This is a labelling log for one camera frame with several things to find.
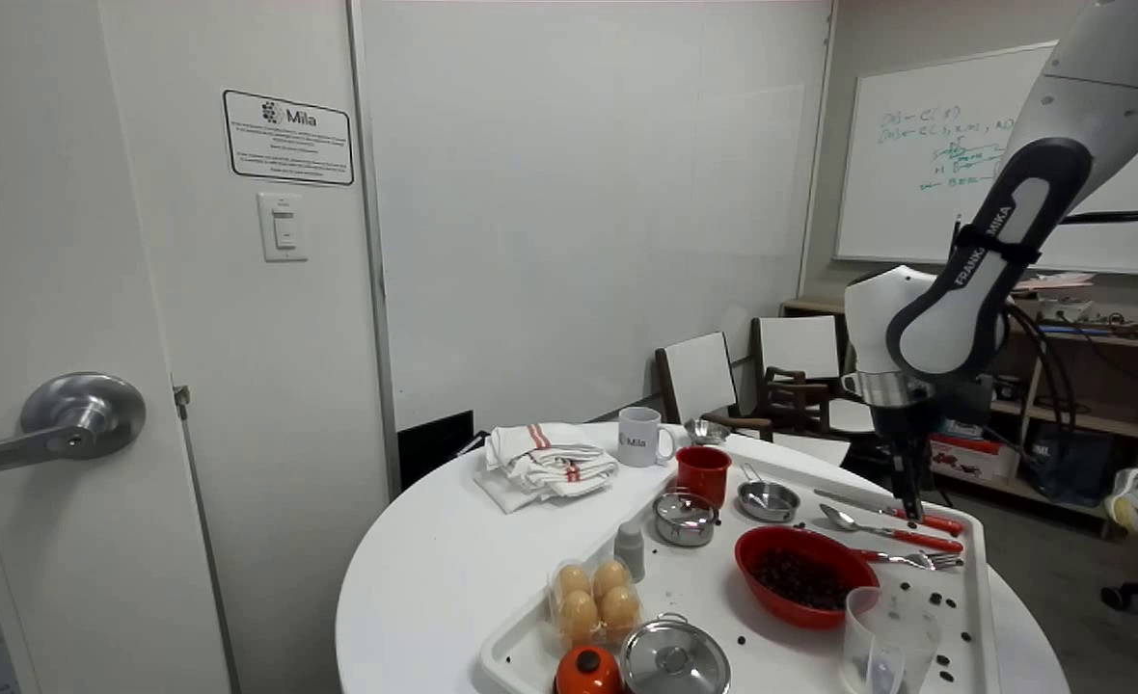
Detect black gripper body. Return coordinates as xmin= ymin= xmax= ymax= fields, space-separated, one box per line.
xmin=854 ymin=367 xmax=950 ymax=454

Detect red handled fork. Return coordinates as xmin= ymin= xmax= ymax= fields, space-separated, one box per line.
xmin=850 ymin=545 xmax=970 ymax=576

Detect orange red bowl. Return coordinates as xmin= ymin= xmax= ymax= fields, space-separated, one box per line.
xmin=731 ymin=525 xmax=882 ymax=631

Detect red box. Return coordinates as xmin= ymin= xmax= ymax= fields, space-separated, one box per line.
xmin=931 ymin=428 xmax=1021 ymax=489

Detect dark green bag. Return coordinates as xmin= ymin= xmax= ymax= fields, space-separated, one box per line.
xmin=1021 ymin=428 xmax=1119 ymax=506

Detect clear plastic cup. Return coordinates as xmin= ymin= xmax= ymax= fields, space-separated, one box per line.
xmin=839 ymin=581 xmax=945 ymax=694

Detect red mug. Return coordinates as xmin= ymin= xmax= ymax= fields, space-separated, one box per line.
xmin=671 ymin=445 xmax=737 ymax=513

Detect wooden shelf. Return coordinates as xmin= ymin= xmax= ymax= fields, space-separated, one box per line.
xmin=976 ymin=300 xmax=1138 ymax=520

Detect white leaning board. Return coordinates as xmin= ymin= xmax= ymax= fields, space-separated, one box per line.
xmin=664 ymin=328 xmax=741 ymax=428

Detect small steel cup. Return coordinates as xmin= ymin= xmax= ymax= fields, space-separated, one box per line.
xmin=648 ymin=481 xmax=720 ymax=551

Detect white rectangular tray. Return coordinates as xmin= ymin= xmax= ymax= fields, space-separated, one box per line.
xmin=468 ymin=437 xmax=998 ymax=694

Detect grey white mug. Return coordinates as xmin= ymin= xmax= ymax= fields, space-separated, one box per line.
xmin=614 ymin=404 xmax=675 ymax=470

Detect small grey shaker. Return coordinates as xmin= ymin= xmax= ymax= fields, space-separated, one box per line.
xmin=610 ymin=520 xmax=648 ymax=587

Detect steel cup left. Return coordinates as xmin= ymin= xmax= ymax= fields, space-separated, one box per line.
xmin=614 ymin=611 xmax=737 ymax=694

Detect yellow bread roll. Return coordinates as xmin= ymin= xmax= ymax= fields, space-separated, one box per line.
xmin=589 ymin=556 xmax=637 ymax=597
xmin=554 ymin=590 xmax=605 ymax=646
xmin=599 ymin=581 xmax=643 ymax=637
xmin=554 ymin=558 xmax=599 ymax=602

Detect small orange round object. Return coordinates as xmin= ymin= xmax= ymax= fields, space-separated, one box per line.
xmin=548 ymin=637 xmax=629 ymax=694

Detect white towel red stripes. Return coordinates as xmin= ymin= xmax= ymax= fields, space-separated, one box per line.
xmin=468 ymin=422 xmax=623 ymax=516

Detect black box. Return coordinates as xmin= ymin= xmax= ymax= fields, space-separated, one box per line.
xmin=394 ymin=404 xmax=479 ymax=495

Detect white notice sign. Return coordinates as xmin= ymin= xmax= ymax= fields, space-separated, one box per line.
xmin=221 ymin=85 xmax=358 ymax=189

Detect white door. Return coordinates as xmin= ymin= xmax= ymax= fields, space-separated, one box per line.
xmin=0 ymin=0 xmax=232 ymax=694

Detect white board black frame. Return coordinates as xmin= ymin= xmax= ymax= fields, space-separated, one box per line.
xmin=756 ymin=313 xmax=844 ymax=386

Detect wall whiteboard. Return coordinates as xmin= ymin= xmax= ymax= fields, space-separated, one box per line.
xmin=832 ymin=34 xmax=1138 ymax=283

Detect white light switch plate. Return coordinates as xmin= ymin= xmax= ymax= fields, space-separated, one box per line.
xmin=255 ymin=187 xmax=311 ymax=266

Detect silver door lever handle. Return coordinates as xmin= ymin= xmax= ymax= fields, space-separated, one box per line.
xmin=0 ymin=367 xmax=149 ymax=486

